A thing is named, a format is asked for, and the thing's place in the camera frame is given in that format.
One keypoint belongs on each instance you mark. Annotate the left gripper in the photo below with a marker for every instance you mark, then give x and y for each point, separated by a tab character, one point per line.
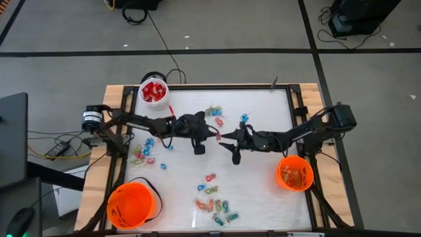
190	126

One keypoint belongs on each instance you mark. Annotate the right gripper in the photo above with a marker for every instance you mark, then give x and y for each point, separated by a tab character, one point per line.
260	140

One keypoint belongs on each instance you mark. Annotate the red candy packet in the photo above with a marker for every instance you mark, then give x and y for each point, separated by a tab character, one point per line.
160	89
160	96
150	97
147	88

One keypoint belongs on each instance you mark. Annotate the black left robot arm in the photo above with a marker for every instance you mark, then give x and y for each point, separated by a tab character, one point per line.
144	123

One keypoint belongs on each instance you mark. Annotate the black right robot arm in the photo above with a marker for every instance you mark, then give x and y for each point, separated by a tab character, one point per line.
315	126

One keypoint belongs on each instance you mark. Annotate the small orange halloween bucket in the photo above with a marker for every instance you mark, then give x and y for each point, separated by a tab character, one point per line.
307	164

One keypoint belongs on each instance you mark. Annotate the large orange halloween bucket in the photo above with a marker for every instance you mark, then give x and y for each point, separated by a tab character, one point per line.
131	204

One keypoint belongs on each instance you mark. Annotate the red tag strip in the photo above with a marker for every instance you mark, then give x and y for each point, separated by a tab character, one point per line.
171	110

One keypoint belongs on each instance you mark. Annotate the white work surface sheet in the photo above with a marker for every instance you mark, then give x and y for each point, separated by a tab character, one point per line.
256	184

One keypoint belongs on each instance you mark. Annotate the white plastic bucket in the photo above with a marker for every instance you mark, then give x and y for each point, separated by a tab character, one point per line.
153	104

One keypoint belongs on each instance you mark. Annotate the small grey rod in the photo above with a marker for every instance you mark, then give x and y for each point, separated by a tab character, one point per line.
274	83

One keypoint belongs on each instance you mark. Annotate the green lollipop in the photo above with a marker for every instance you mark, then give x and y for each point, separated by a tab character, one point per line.
136	150
135	162

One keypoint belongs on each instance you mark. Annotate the black equipment box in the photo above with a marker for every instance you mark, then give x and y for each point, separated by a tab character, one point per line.
138	3

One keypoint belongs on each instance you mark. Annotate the black power adapter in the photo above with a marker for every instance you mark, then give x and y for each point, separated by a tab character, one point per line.
58	148

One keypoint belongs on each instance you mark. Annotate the white cabinet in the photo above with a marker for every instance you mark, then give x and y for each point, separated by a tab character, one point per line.
69	200

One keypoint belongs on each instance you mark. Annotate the large black equipment case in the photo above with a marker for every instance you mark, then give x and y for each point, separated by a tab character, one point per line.
361	16

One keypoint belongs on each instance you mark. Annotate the dark grey monitor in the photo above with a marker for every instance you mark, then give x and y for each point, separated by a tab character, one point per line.
13	138

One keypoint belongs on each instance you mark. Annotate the black desk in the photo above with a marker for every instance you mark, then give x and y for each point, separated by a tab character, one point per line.
19	197

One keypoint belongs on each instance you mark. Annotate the black computer mouse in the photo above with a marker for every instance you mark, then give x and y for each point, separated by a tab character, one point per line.
19	222

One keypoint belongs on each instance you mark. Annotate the orange striped object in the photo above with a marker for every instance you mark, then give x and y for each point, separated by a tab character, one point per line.
3	5

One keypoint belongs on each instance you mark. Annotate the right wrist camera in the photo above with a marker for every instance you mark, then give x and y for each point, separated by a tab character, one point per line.
235	158

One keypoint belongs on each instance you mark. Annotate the black frame strut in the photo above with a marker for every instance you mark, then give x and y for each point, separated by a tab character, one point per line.
93	219
329	210

